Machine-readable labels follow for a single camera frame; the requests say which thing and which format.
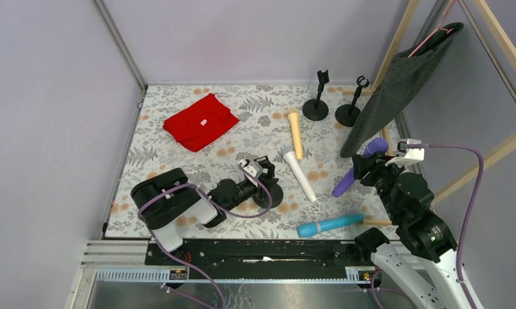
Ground black mic stand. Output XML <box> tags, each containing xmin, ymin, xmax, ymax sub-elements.
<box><xmin>252</xmin><ymin>177</ymin><xmax>284</xmax><ymax>209</ymax></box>
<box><xmin>335</xmin><ymin>75</ymin><xmax>369</xmax><ymax>127</ymax></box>
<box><xmin>302</xmin><ymin>70</ymin><xmax>329</xmax><ymax>121</ymax></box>

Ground purple microphone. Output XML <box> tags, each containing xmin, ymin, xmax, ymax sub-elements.
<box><xmin>331</xmin><ymin>137</ymin><xmax>389</xmax><ymax>198</ymax></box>

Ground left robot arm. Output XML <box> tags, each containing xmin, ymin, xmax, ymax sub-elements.
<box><xmin>130</xmin><ymin>156</ymin><xmax>284</xmax><ymax>252</ymax></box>

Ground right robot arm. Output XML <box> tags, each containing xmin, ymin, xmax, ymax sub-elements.
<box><xmin>348</xmin><ymin>153</ymin><xmax>481</xmax><ymax>308</ymax></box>

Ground floral table mat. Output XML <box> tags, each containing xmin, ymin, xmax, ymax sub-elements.
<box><xmin>104</xmin><ymin>85</ymin><xmax>388</xmax><ymax>239</ymax></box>

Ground white microphone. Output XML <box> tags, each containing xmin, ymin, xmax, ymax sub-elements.
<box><xmin>281</xmin><ymin>147</ymin><xmax>318</xmax><ymax>203</ymax></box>

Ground teal blue microphone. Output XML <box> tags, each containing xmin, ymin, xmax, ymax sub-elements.
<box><xmin>296</xmin><ymin>214</ymin><xmax>365</xmax><ymax>238</ymax></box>

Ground cream yellow microphone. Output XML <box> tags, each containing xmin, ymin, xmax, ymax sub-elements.
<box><xmin>287</xmin><ymin>109</ymin><xmax>304</xmax><ymax>161</ymax></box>

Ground red folded cloth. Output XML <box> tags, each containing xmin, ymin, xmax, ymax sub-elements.
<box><xmin>163</xmin><ymin>93</ymin><xmax>239</xmax><ymax>152</ymax></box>

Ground dark grey hanging cloth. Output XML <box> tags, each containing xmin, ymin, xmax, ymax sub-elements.
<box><xmin>340</xmin><ymin>22</ymin><xmax>465</xmax><ymax>158</ymax></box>

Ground pink clothes hanger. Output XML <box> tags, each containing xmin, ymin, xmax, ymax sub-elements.
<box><xmin>407</xmin><ymin>0</ymin><xmax>455</xmax><ymax>58</ymax></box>

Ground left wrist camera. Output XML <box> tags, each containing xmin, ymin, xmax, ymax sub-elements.
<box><xmin>238</xmin><ymin>159</ymin><xmax>263</xmax><ymax>179</ymax></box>

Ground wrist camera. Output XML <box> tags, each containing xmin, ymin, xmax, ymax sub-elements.
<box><xmin>385</xmin><ymin>138</ymin><xmax>425</xmax><ymax>167</ymax></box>
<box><xmin>238</xmin><ymin>159</ymin><xmax>263</xmax><ymax>179</ymax></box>

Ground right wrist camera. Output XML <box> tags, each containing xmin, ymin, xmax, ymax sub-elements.
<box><xmin>385</xmin><ymin>138</ymin><xmax>425</xmax><ymax>167</ymax></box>

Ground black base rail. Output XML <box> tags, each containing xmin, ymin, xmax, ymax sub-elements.
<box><xmin>145</xmin><ymin>239</ymin><xmax>374</xmax><ymax>281</ymax></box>

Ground wooden frame rack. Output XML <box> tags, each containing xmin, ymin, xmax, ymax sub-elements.
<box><xmin>342</xmin><ymin>0</ymin><xmax>516</xmax><ymax>227</ymax></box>

